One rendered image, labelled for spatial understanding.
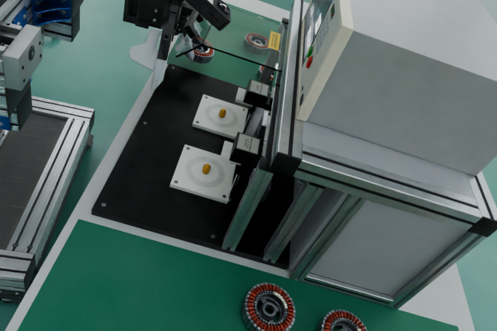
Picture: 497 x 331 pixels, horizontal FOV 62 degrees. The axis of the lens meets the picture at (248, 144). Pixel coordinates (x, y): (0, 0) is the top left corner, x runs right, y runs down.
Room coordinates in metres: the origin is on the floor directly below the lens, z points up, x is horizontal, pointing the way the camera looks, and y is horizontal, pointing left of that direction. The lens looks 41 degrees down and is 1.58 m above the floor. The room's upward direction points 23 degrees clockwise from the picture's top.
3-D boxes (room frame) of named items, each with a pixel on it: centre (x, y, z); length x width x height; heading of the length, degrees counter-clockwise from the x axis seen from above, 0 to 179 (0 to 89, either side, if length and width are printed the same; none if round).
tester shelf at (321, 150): (0.90, -0.22, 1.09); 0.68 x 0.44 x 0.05; 8
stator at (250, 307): (0.45, -0.18, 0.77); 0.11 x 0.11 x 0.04
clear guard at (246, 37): (0.99, 0.10, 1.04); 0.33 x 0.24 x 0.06; 98
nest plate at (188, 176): (0.74, 0.08, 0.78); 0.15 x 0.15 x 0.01; 8
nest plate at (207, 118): (0.98, 0.11, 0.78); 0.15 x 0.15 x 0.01; 8
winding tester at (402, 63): (0.89, -0.23, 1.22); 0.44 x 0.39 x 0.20; 8
